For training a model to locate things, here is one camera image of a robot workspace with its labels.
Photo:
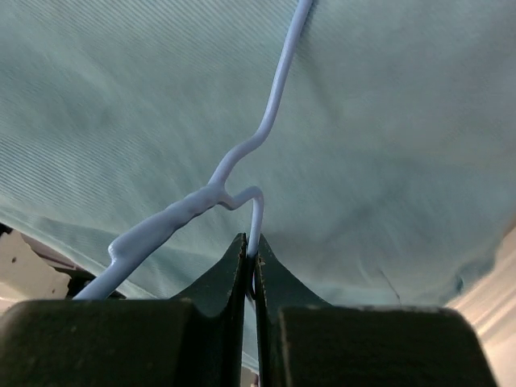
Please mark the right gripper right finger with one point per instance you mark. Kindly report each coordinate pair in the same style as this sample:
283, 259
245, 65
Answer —
305, 341

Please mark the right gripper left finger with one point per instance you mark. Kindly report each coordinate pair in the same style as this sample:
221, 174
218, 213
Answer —
191, 339

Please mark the light blue trousers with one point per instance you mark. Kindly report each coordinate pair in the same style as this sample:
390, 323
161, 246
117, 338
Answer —
389, 174

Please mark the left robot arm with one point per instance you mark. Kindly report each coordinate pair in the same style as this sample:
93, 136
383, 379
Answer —
25, 275

